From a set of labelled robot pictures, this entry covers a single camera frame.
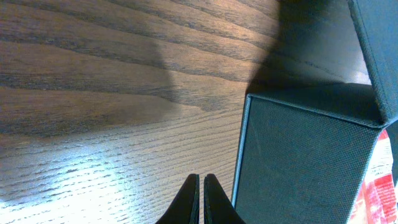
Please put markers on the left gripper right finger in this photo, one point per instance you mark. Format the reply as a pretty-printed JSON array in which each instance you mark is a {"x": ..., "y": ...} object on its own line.
[{"x": 217, "y": 207}]

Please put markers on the red snack bag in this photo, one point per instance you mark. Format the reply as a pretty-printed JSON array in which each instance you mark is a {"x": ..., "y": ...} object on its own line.
[{"x": 376, "y": 202}]

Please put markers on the dark green gift box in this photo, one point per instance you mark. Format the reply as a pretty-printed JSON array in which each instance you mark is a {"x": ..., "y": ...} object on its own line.
[{"x": 314, "y": 111}]

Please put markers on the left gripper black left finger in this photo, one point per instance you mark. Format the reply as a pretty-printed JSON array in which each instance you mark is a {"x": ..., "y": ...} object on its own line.
[{"x": 185, "y": 206}]

